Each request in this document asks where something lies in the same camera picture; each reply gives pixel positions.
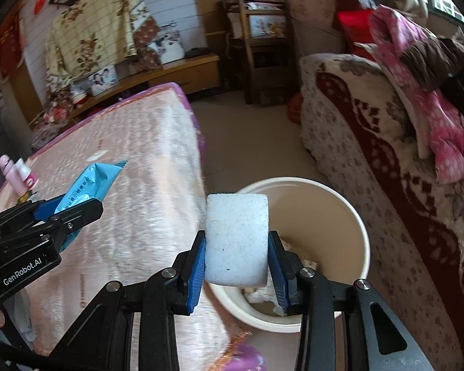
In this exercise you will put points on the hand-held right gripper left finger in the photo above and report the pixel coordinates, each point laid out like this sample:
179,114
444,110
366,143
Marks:
195,274

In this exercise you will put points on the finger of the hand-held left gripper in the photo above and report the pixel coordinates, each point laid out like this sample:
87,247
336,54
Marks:
48,208
81,216

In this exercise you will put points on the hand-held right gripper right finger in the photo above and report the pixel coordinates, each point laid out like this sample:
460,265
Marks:
278,274

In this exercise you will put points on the blue wipes packet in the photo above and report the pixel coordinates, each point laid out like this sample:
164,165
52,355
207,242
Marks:
89,185

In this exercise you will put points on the white foam block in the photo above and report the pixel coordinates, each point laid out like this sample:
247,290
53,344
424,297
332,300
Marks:
236,239

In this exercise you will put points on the white plastic bucket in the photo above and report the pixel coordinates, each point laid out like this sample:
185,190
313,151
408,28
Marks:
324,220

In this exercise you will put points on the small white bottle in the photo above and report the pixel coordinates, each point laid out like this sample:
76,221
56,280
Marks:
26,174

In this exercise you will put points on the small pink bottle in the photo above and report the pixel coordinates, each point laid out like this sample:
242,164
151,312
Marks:
11,177

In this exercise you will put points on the bed with pink blanket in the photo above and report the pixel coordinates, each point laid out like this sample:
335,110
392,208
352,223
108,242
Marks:
139,143

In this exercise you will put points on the pink artificial flowers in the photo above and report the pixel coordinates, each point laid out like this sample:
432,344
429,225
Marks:
56,114

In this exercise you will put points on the framed photo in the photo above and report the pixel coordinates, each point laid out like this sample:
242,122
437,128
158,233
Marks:
102,81

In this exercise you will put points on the sofa with floral blanket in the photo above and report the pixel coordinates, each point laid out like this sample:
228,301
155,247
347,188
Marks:
371,170

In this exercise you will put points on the red bag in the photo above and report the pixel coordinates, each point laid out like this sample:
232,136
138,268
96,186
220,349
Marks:
294,110

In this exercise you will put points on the wooden cabinet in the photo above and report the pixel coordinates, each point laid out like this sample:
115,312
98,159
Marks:
193,71

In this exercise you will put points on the yellow floral cloth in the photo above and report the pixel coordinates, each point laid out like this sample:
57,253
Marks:
89,27

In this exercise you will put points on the brown patterned cloth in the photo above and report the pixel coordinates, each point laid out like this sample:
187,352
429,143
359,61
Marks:
145,38

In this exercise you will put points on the white printed bag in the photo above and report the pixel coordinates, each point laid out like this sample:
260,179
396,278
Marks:
172,48

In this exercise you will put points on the small black box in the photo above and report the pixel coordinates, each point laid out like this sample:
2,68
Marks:
197,52

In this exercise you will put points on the pink floral garment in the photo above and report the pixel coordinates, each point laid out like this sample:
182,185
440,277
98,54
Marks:
448,139

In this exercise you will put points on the wooden chair rack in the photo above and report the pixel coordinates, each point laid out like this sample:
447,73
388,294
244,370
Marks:
255,58

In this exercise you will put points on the red cloth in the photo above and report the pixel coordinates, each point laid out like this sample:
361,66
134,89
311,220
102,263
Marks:
352,27

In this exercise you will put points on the brown garment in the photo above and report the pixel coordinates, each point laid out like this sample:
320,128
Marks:
429,58

